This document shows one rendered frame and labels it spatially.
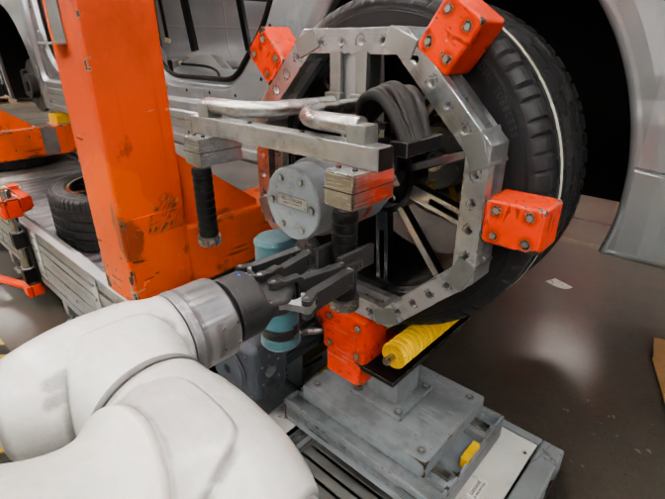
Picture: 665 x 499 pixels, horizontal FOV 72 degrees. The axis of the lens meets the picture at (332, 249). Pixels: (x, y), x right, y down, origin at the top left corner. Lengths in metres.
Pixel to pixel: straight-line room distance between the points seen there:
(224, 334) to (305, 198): 0.34
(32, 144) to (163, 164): 1.96
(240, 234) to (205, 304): 0.83
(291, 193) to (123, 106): 0.45
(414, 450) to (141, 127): 0.95
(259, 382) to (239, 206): 0.47
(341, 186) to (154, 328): 0.29
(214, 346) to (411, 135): 0.37
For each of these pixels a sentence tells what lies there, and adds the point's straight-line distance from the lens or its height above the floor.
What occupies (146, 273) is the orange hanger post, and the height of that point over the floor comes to 0.60.
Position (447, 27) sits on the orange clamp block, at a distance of 0.73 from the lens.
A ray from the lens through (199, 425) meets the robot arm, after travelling 0.31.
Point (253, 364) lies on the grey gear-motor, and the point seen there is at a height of 0.36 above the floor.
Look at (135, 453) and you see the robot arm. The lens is 0.30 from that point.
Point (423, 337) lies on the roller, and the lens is 1.01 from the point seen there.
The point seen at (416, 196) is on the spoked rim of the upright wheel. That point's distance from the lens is 0.91.
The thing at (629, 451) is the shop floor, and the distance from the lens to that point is 1.71.
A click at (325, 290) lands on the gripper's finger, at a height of 0.84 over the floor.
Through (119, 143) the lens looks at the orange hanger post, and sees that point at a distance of 1.07.
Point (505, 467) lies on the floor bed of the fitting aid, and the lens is 1.41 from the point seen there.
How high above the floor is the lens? 1.10
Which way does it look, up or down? 24 degrees down
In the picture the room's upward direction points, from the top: straight up
